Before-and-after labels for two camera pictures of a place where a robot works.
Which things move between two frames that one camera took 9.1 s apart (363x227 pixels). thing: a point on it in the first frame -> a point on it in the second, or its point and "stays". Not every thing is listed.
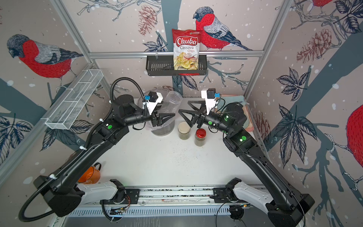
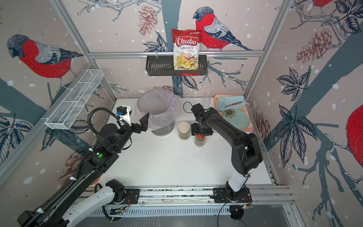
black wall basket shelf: (164, 66) stays
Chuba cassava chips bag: (186, 44) stays
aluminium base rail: (163, 194) stays
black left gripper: (159, 119) -> (143, 126)
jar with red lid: (200, 136) stays
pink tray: (246, 107) stays
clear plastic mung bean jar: (171, 102) -> (207, 99)
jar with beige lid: (184, 129) stays
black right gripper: (202, 117) -> (194, 131)
